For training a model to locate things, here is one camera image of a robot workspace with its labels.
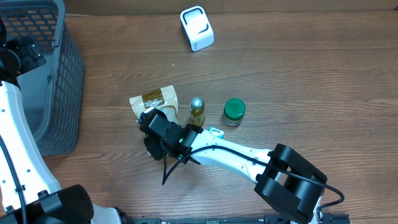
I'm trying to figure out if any clear brown snack bag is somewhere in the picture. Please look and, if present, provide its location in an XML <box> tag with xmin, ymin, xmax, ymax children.
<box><xmin>129</xmin><ymin>85</ymin><xmax>179</xmax><ymax>124</ymax></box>

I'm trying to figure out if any yellow oil bottle silver cap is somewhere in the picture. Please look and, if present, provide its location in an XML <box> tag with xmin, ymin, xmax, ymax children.
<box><xmin>190</xmin><ymin>97</ymin><xmax>205</xmax><ymax>126</ymax></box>

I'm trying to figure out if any small Kleenex tissue pack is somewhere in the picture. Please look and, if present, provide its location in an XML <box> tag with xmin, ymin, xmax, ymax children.
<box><xmin>209</xmin><ymin>126</ymin><xmax>224</xmax><ymax>139</ymax></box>

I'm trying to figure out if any green lid white jar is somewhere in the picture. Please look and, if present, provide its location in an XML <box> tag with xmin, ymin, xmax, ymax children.
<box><xmin>223</xmin><ymin>98</ymin><xmax>246</xmax><ymax>126</ymax></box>

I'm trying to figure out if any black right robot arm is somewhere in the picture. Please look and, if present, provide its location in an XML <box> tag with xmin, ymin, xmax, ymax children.
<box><xmin>138</xmin><ymin>107</ymin><xmax>327</xmax><ymax>223</ymax></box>

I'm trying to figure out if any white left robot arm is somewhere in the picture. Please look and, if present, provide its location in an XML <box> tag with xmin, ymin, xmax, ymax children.
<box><xmin>1</xmin><ymin>37</ymin><xmax>122</xmax><ymax>223</ymax></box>

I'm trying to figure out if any white barcode scanner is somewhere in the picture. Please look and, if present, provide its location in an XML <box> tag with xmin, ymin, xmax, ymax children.
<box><xmin>180</xmin><ymin>6</ymin><xmax>215</xmax><ymax>52</ymax></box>

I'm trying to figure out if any grey plastic mesh basket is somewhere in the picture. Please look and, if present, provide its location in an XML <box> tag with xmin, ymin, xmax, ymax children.
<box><xmin>1</xmin><ymin>0</ymin><xmax>85</xmax><ymax>156</ymax></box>

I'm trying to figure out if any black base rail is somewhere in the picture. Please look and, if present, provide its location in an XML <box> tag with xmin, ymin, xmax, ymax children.
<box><xmin>131</xmin><ymin>213</ymin><xmax>351</xmax><ymax>224</ymax></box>

